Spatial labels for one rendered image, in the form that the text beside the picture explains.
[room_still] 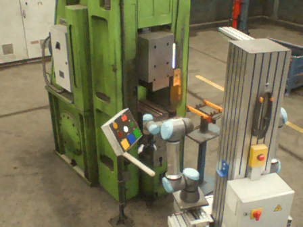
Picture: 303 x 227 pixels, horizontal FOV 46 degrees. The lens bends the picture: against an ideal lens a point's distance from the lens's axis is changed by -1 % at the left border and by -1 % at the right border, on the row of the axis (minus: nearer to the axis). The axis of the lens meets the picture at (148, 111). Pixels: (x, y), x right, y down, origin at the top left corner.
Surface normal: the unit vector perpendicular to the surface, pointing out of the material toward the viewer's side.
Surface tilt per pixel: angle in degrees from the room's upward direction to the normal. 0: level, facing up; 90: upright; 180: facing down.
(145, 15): 90
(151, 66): 90
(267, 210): 90
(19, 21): 90
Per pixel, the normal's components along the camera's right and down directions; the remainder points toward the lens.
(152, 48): 0.63, 0.35
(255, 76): 0.25, 0.43
